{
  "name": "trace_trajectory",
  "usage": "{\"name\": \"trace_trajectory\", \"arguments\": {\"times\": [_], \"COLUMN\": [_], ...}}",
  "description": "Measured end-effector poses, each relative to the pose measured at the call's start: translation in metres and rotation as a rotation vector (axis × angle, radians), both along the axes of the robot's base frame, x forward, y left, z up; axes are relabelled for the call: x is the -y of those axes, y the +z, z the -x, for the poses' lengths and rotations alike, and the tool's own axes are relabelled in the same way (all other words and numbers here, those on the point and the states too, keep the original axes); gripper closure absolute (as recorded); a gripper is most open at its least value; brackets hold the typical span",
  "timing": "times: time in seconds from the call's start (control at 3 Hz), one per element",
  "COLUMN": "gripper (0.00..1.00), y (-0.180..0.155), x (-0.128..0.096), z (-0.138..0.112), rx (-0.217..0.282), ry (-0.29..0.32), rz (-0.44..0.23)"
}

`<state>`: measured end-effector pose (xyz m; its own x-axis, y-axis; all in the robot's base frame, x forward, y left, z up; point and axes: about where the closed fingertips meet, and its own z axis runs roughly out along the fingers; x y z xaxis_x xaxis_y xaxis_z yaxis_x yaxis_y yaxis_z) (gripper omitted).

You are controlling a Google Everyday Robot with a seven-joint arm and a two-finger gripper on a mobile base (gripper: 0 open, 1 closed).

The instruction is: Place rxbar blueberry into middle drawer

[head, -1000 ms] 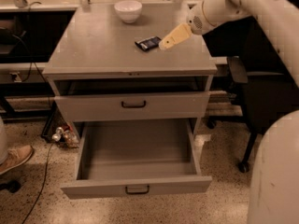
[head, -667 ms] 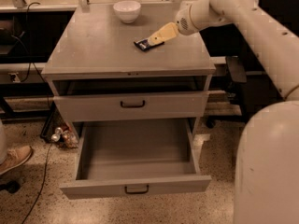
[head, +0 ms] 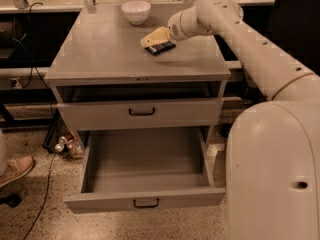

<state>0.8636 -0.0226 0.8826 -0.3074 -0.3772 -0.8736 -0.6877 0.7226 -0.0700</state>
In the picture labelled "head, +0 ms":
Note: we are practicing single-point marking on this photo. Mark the white wall outlet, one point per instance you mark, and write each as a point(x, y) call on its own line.
point(15, 83)

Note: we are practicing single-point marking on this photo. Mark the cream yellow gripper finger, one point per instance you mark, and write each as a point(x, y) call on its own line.
point(158, 36)

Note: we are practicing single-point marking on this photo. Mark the clear plastic bottles pile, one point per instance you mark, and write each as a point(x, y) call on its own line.
point(68, 148)

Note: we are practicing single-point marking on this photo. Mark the tan shoe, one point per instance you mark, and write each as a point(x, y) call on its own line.
point(16, 169)

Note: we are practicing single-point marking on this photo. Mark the white ceramic bowl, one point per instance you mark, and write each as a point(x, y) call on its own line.
point(136, 12)

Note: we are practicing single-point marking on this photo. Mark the open grey bottom drawer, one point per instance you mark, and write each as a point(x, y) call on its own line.
point(135, 169)

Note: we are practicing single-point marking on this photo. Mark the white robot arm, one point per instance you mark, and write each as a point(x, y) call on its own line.
point(273, 148)

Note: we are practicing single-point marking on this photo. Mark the black office chair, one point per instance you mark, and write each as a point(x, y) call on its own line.
point(294, 25)

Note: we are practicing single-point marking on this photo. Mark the dark blue rxbar wrapper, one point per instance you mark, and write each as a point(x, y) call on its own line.
point(160, 48)

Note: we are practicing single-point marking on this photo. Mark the grey drawer cabinet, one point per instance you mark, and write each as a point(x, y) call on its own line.
point(102, 60)

